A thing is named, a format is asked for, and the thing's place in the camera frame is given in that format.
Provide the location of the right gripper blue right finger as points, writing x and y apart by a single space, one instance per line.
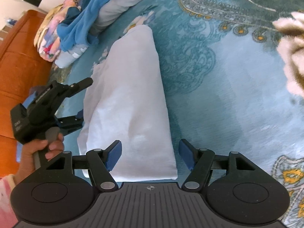
199 163

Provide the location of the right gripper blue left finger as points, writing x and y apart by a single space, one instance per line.
101 162

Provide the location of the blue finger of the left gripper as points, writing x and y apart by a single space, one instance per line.
75 88
70 124

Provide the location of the white printed t-shirt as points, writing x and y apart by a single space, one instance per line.
126 102

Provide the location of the pink patterned sleeve forearm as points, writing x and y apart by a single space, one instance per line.
8 218

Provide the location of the folded colourful floral blanket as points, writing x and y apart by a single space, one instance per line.
46 39

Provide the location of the blue fleece garment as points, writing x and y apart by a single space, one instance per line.
75 28

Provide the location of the orange wooden bed headboard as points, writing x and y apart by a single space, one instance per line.
21 69

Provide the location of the teal floral bed blanket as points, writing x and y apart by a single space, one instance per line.
223 80

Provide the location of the light blue daisy quilt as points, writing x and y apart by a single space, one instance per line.
107 15

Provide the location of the blue bottle on headboard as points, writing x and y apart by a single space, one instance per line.
10 22

